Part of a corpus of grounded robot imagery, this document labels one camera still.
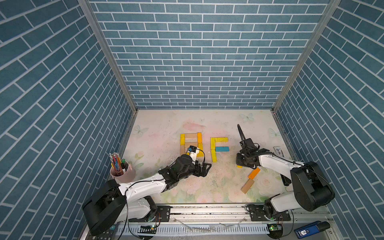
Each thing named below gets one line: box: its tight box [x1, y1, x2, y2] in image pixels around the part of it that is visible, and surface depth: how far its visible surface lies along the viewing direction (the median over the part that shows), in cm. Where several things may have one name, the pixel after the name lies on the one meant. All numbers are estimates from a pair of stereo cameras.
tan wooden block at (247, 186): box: [240, 178, 255, 194], surface depth 84 cm
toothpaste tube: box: [273, 146, 285, 158], surface depth 98 cm
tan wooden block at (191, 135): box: [185, 133, 198, 139], surface depth 107 cm
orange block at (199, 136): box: [196, 132, 203, 144], surface depth 106 cm
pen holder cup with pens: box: [109, 152, 136, 183], surface depth 80 cm
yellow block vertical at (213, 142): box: [210, 137, 216, 149], surface depth 104 cm
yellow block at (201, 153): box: [196, 143, 204, 157], surface depth 75 cm
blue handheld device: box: [294, 220, 331, 239], surface depth 68 cm
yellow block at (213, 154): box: [210, 145, 218, 163], surface depth 96 cm
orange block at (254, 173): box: [247, 167, 261, 180], surface depth 90 cm
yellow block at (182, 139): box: [180, 134, 186, 146], surface depth 104 cm
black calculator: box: [91, 223, 118, 240], surface depth 69 cm
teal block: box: [215, 146, 230, 152], surface depth 100 cm
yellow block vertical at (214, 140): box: [210, 137, 229, 144], surface depth 104 cm
